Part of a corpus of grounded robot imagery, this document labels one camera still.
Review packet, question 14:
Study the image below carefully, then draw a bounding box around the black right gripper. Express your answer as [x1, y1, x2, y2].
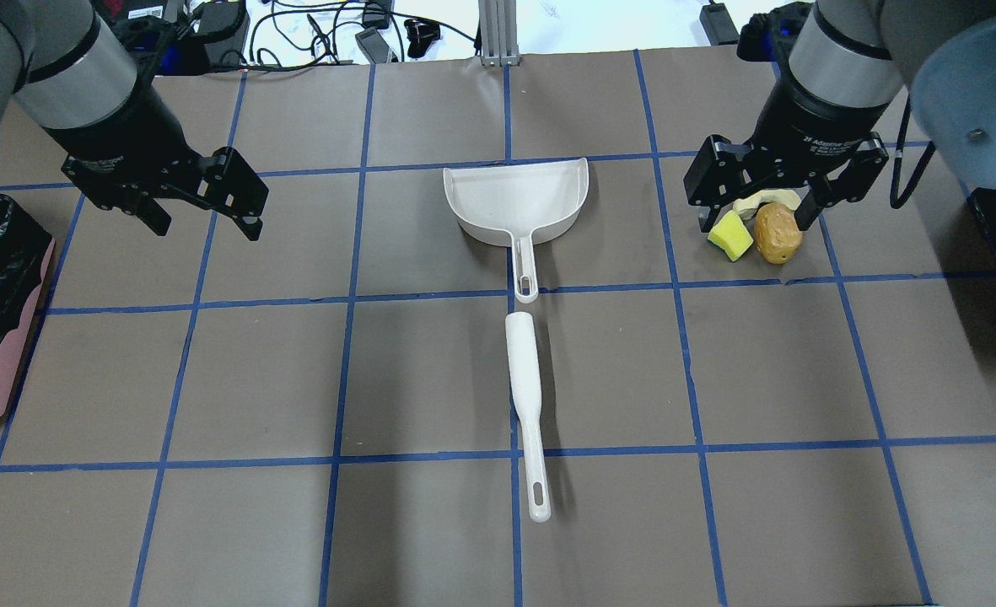
[684, 76, 888, 232]

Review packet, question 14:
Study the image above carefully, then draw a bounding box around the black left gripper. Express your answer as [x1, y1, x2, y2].
[44, 83, 270, 242]

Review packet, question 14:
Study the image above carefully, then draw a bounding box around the pale banana piece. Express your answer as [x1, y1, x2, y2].
[732, 189, 802, 222]

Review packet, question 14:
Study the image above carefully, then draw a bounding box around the brown potato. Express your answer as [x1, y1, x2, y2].
[753, 202, 805, 265]

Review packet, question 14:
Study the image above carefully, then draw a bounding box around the yellow sponge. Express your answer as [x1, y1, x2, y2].
[707, 210, 755, 264]

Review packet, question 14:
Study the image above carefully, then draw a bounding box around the white plastic dustpan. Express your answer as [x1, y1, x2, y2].
[441, 158, 590, 304]

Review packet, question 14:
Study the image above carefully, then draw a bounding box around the white hand brush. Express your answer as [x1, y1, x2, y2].
[505, 311, 552, 524]

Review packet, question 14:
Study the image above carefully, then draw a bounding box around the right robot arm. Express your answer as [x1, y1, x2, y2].
[683, 1, 996, 232]

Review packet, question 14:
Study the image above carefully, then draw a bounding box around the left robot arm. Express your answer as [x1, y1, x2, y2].
[0, 1, 269, 241]

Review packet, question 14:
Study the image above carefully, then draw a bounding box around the black power adapter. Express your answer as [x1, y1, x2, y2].
[355, 28, 400, 64]

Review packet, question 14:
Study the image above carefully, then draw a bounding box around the aluminium frame post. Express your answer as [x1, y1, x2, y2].
[478, 0, 521, 67]

